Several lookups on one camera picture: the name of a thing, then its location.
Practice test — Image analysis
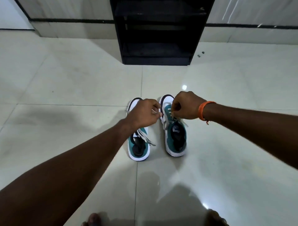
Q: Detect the person's left hand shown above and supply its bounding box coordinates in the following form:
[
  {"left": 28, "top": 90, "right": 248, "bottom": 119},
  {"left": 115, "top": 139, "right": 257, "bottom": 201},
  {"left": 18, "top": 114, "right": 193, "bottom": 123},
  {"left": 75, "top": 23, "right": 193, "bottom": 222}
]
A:
[{"left": 126, "top": 98, "right": 163, "bottom": 130}]

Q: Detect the person's right hand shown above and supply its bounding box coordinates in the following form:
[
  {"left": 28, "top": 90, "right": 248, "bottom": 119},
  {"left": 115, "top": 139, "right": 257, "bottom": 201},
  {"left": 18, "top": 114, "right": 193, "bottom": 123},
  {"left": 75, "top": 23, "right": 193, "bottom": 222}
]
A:
[{"left": 171, "top": 91, "right": 208, "bottom": 120}]

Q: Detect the white shoelace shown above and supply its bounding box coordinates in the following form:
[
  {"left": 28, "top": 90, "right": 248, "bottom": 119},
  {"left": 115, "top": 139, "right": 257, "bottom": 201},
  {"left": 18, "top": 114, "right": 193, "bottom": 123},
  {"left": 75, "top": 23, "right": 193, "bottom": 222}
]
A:
[
  {"left": 125, "top": 107, "right": 157, "bottom": 147},
  {"left": 154, "top": 108, "right": 189, "bottom": 131}
]

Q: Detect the person's left forearm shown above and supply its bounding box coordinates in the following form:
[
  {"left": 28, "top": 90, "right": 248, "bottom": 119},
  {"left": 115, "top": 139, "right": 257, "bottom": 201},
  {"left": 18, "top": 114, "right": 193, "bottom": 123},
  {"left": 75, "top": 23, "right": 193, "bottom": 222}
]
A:
[{"left": 0, "top": 119, "right": 133, "bottom": 226}]

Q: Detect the person's right forearm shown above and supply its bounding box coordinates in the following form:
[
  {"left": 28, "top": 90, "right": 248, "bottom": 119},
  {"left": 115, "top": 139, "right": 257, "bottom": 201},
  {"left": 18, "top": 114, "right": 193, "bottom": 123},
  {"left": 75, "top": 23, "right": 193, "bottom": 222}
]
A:
[{"left": 202, "top": 102, "right": 298, "bottom": 173}]

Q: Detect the orange thread wristband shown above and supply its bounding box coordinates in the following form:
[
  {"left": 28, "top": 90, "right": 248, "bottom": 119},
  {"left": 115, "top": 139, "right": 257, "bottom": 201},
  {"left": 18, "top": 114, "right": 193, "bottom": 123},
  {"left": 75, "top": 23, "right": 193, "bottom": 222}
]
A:
[{"left": 198, "top": 101, "right": 217, "bottom": 125}]

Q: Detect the teal white sneaker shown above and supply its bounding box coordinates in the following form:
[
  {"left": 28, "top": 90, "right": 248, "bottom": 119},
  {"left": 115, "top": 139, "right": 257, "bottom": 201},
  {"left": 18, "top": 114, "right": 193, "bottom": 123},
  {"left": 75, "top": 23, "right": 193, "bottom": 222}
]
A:
[
  {"left": 159, "top": 94, "right": 188, "bottom": 157},
  {"left": 127, "top": 97, "right": 157, "bottom": 162}
]

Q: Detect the black shelf unit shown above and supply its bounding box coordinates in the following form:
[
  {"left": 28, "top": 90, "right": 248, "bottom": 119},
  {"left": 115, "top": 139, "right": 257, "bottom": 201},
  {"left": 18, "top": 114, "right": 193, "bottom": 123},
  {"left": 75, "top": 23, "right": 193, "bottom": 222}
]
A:
[{"left": 110, "top": 0, "right": 215, "bottom": 66}]

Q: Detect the person's right foot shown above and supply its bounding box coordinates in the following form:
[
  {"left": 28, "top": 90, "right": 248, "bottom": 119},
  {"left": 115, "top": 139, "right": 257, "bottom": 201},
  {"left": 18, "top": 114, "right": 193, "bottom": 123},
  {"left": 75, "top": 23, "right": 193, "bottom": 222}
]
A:
[{"left": 204, "top": 208, "right": 230, "bottom": 226}]

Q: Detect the person's foot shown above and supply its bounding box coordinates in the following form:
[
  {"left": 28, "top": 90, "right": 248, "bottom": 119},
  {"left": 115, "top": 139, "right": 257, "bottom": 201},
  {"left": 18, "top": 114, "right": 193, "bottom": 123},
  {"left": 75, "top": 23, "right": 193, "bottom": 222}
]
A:
[
  {"left": 81, "top": 212, "right": 110, "bottom": 226},
  {"left": 204, "top": 208, "right": 230, "bottom": 226}
]

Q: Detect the person's left foot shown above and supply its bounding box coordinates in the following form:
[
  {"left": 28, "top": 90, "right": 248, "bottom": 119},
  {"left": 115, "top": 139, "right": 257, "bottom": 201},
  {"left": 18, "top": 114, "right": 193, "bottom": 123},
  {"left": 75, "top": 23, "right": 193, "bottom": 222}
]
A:
[{"left": 81, "top": 212, "right": 110, "bottom": 226}]

